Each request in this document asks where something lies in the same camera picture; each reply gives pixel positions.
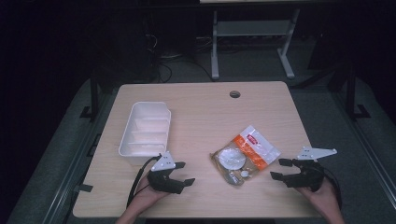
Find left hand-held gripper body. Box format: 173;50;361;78
147;151;186;195

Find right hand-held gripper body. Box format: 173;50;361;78
283;147;338;192

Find person's left hand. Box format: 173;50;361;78
128;175;171;215

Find person's right hand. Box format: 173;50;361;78
295;179;343;217

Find clear plastic bag orange label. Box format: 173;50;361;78
209;124;282;187

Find white round disc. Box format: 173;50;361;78
218;147;248;171

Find white divided organizer box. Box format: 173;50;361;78
118;101;172;165

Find black table edge clip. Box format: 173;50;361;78
74;183;94;193

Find black metal stand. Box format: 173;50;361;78
344;62;372;120

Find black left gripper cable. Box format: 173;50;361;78
125;154;163;209

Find metal floor rail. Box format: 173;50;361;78
41;91;118;224
330;91;396;203

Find dark floor cables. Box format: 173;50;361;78
146;31;216;83

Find grey metal desk frame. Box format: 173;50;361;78
199;0;303;81

